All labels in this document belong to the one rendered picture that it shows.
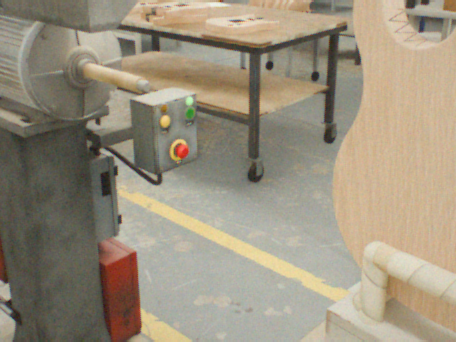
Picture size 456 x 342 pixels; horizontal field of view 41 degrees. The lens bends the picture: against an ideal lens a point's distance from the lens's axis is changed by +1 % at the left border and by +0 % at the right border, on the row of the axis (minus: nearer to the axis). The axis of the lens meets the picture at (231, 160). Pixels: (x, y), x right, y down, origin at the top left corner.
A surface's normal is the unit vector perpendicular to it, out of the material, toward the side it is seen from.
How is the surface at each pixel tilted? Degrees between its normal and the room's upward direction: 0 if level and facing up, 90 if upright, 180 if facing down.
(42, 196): 90
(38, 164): 90
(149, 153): 90
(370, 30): 90
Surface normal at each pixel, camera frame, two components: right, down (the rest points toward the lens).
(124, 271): 0.73, 0.26
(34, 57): 0.33, 0.21
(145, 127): -0.69, 0.28
